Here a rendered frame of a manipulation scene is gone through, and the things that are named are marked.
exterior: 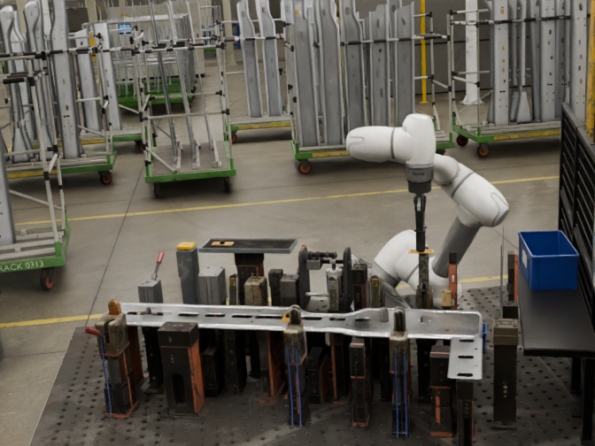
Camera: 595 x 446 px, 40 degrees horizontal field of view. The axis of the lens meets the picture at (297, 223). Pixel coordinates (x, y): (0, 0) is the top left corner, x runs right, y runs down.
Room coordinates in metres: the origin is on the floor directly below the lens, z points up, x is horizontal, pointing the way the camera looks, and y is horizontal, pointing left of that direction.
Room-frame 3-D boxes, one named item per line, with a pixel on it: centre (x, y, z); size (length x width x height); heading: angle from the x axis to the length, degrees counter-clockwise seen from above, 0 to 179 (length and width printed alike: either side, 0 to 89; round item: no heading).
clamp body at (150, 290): (2.97, 0.59, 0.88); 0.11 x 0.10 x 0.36; 166
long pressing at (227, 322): (2.66, 0.07, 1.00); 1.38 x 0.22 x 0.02; 76
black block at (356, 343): (2.44, -0.17, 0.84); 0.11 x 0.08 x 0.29; 166
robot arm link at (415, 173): (2.56, -0.40, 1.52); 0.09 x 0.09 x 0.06
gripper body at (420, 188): (2.56, -0.40, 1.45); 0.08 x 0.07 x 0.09; 167
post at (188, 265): (3.11, 0.45, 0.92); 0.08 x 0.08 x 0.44; 76
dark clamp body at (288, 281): (2.87, 0.04, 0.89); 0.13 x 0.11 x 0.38; 166
